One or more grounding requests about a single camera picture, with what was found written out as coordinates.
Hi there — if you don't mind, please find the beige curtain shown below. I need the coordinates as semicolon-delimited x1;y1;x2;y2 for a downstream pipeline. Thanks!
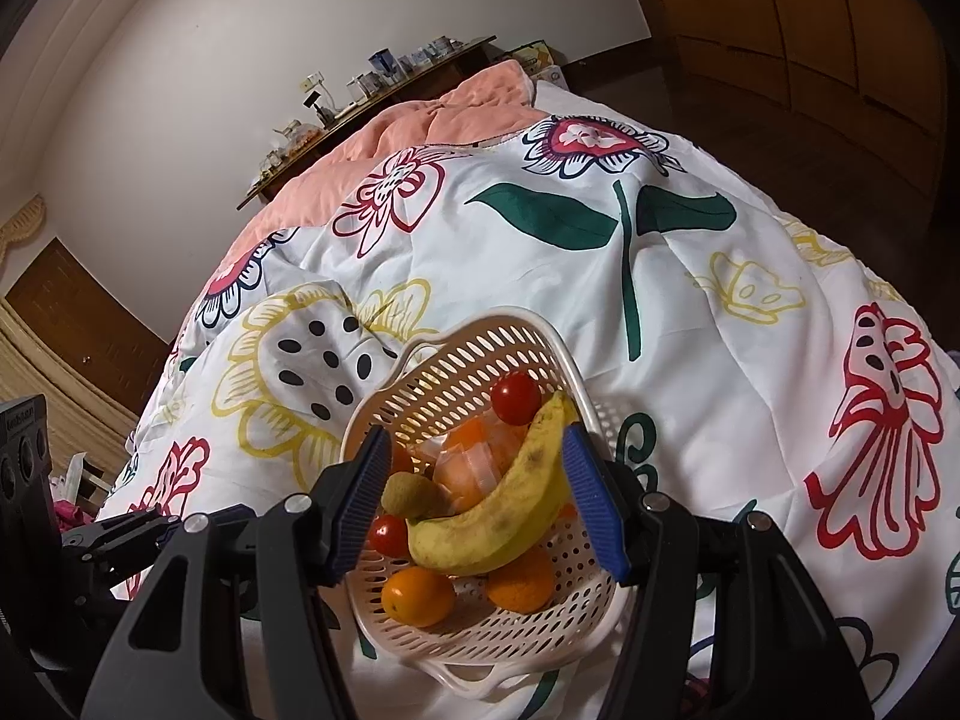
0;299;137;504

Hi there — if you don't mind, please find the wooden wardrobe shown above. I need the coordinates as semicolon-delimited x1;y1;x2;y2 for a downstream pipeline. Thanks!
640;0;947;197

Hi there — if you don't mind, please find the wooden sideboard table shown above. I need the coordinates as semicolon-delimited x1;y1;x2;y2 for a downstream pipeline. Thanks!
236;36;505;211

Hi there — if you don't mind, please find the orange mandarin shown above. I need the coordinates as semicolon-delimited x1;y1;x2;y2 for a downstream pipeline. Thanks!
485;546;555;614
381;566;457;629
391;442;415;473

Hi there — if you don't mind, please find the brown wooden door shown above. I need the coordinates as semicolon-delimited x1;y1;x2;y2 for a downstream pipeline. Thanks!
7;238;169;415

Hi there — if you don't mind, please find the green kiwi fruit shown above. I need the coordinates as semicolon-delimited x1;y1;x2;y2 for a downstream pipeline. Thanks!
381;472;451;520

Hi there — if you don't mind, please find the white floral duvet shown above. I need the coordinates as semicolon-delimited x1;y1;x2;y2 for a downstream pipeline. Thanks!
104;88;958;718

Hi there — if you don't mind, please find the pink blanket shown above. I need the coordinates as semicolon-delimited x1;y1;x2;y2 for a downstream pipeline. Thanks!
205;60;545;291

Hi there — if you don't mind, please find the orange bag of fruit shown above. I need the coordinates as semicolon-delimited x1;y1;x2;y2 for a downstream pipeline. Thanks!
415;410;527;514

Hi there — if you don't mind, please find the blue white jug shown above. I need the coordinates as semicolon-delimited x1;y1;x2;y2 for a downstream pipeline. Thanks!
368;49;402;83

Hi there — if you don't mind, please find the white plastic perforated basket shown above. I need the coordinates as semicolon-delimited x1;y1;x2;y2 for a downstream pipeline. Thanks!
342;307;631;700

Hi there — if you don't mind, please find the yellow banana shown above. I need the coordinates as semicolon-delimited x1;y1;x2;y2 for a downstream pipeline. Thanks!
409;390;579;577

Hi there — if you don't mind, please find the red tomato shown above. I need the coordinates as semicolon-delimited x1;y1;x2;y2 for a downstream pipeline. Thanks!
368;514;410;561
490;371;542;426

